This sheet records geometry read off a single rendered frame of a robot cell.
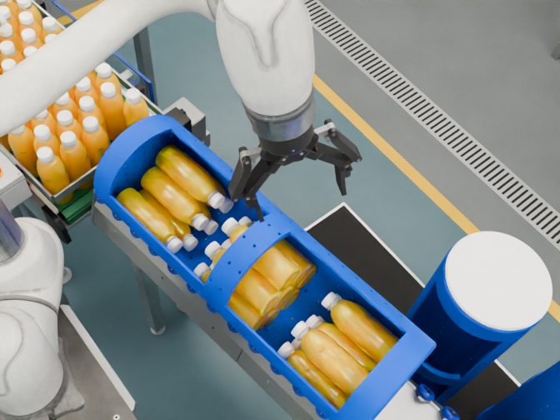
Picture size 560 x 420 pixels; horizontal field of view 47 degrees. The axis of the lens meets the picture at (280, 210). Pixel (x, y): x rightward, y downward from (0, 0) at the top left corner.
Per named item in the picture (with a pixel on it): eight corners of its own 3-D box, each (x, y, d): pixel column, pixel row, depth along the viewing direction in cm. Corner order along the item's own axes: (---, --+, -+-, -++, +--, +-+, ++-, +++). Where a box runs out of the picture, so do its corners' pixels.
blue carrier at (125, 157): (342, 456, 147) (372, 422, 123) (98, 217, 173) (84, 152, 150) (414, 371, 160) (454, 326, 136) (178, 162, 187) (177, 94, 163)
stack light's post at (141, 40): (164, 202, 288) (135, 13, 194) (157, 197, 290) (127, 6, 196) (171, 197, 290) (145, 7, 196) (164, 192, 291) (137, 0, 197)
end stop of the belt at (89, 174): (57, 202, 176) (54, 197, 173) (55, 201, 176) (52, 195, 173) (167, 124, 192) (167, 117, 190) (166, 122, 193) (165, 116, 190)
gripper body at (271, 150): (304, 87, 85) (311, 128, 93) (244, 106, 85) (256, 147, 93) (322, 128, 82) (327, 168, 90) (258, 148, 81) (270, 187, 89)
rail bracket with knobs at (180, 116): (171, 157, 193) (168, 135, 184) (155, 142, 195) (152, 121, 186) (195, 138, 197) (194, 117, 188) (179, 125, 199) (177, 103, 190)
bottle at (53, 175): (51, 183, 185) (34, 143, 168) (76, 184, 185) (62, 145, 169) (46, 204, 181) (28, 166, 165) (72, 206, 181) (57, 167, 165)
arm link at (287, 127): (232, 73, 81) (241, 103, 86) (250, 127, 76) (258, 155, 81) (300, 52, 81) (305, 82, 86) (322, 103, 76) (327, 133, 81)
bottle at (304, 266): (308, 263, 149) (250, 212, 155) (289, 287, 149) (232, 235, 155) (315, 266, 156) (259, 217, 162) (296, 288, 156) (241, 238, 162)
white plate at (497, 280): (459, 216, 173) (458, 218, 174) (434, 303, 159) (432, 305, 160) (560, 253, 170) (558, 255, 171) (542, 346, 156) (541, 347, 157)
